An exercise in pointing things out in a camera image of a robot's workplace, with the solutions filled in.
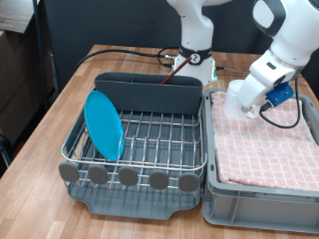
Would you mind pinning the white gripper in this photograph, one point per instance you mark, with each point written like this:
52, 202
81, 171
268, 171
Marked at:
252, 93

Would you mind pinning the white translucent plastic mug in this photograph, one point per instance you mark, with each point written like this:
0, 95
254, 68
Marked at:
232, 103

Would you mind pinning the brown wooden spoon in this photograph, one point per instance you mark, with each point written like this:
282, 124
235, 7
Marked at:
176, 70

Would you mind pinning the blue oval plate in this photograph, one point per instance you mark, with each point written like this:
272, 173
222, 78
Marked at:
103, 126

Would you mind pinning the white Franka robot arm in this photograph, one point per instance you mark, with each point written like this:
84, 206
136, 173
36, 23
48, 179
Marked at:
196, 33

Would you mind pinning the grey dish drying rack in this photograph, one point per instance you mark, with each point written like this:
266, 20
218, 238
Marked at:
133, 207

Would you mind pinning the pink checked cloth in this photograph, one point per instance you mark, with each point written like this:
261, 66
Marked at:
265, 142

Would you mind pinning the dark grey cutlery holder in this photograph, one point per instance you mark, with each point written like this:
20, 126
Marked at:
146, 96

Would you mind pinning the grey plastic crate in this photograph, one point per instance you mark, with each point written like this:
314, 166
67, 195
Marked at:
259, 209

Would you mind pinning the dark fabric partition panel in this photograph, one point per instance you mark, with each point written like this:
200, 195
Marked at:
99, 23

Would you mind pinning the black metal pole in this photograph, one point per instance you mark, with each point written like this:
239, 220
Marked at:
40, 49

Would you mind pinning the cardboard box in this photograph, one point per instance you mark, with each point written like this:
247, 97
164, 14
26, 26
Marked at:
20, 83

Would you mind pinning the wooden board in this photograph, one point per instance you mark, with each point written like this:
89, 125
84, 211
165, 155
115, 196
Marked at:
16, 13

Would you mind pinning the blue mounted wrist camera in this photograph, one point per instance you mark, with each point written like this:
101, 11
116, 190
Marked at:
279, 93

